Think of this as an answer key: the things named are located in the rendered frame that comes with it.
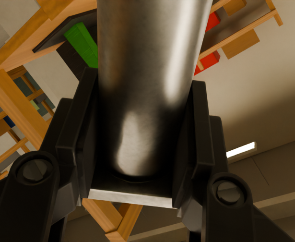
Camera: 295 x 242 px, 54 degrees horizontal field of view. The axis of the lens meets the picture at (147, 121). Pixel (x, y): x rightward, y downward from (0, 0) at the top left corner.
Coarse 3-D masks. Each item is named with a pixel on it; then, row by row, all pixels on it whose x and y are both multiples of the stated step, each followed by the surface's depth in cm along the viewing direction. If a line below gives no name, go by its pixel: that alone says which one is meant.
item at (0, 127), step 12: (12, 72) 558; (24, 72) 622; (36, 96) 586; (36, 108) 578; (48, 108) 655; (0, 120) 509; (48, 120) 579; (0, 132) 501; (12, 132) 559; (0, 156) 471; (12, 156) 497; (0, 168) 471
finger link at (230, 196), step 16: (224, 176) 8; (208, 192) 8; (224, 192) 8; (240, 192) 8; (208, 208) 7; (224, 208) 7; (240, 208) 7; (208, 224) 7; (224, 224) 7; (240, 224) 7; (192, 240) 9; (208, 240) 7; (224, 240) 7; (240, 240) 7
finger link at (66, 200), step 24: (96, 72) 10; (96, 96) 10; (72, 120) 9; (96, 120) 10; (48, 144) 9; (72, 144) 8; (96, 144) 11; (72, 168) 8; (0, 192) 8; (72, 192) 8
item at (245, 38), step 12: (228, 0) 474; (240, 0) 474; (216, 12) 530; (228, 12) 489; (276, 12) 456; (216, 24) 502; (252, 24) 475; (228, 36) 542; (240, 36) 500; (252, 36) 496; (216, 48) 510; (228, 48) 514; (240, 48) 509; (204, 60) 537; (216, 60) 530
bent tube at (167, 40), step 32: (96, 0) 8; (128, 0) 6; (160, 0) 6; (192, 0) 6; (128, 32) 7; (160, 32) 7; (192, 32) 7; (128, 64) 7; (160, 64) 7; (192, 64) 8; (128, 96) 8; (160, 96) 8; (128, 128) 9; (160, 128) 9; (128, 160) 10; (160, 160) 11; (96, 192) 11; (128, 192) 11; (160, 192) 11
